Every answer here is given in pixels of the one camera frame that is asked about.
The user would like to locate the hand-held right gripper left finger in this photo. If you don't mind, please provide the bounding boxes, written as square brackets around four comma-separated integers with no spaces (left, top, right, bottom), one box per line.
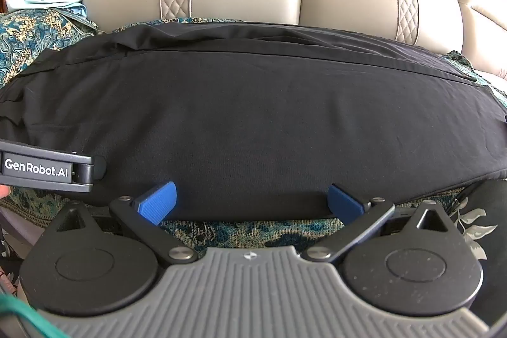
[55,182,199,265]

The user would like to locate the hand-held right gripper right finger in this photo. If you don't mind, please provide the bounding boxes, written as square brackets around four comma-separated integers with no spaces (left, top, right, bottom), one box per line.
[301,183,454,264]

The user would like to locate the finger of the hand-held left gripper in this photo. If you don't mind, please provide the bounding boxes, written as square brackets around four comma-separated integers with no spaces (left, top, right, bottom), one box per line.
[93,157,108,181]

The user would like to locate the black pants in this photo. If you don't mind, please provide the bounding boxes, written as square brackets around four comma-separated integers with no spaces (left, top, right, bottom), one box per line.
[0,23,507,222]

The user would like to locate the teal patterned blanket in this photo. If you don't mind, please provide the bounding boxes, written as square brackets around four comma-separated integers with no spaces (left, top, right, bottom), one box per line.
[0,7,507,255]

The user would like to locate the black floral cloth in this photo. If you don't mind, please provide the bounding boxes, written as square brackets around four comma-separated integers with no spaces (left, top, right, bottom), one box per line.
[452,180,507,327]

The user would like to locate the green cable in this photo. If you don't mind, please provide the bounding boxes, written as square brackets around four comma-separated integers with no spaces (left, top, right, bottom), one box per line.
[0,294,70,338]

